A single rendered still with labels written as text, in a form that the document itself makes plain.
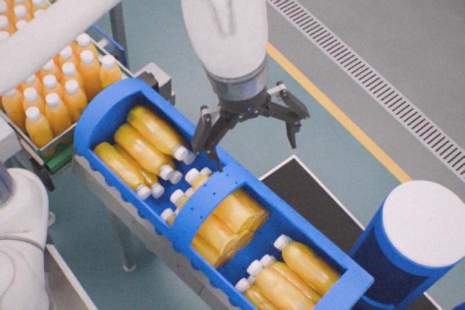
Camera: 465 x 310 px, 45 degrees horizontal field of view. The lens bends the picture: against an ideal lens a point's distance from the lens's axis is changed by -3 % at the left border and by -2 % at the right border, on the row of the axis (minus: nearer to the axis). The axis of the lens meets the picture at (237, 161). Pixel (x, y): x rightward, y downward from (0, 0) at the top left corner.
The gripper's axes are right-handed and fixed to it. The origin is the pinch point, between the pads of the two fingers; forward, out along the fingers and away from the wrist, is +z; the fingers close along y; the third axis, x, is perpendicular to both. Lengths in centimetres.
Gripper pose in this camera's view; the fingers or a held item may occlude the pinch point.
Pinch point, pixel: (254, 151)
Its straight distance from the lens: 100.9
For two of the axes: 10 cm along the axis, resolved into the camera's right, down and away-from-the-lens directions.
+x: 2.8, 8.1, -5.2
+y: -9.5, 3.1, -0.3
